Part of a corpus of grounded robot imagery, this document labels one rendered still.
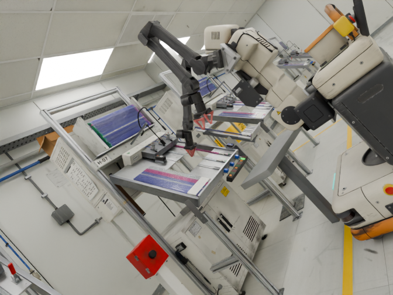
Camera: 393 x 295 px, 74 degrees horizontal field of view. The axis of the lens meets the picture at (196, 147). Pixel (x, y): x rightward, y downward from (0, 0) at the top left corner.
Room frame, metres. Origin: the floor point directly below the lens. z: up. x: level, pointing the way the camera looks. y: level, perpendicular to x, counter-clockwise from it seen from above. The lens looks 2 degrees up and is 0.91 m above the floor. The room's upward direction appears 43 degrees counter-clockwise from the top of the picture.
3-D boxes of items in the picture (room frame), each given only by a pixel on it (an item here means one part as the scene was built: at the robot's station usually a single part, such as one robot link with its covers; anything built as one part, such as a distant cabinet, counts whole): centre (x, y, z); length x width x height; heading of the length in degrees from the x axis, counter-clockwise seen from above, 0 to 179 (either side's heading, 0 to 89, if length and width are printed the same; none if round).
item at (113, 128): (2.16, 0.35, 1.52); 0.51 x 0.13 x 0.27; 142
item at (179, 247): (1.77, 0.58, 0.34); 0.13 x 0.07 x 0.42; 52
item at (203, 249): (2.19, 0.49, 0.31); 0.70 x 0.65 x 0.62; 142
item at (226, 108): (3.22, -0.57, 0.65); 1.01 x 0.73 x 1.29; 52
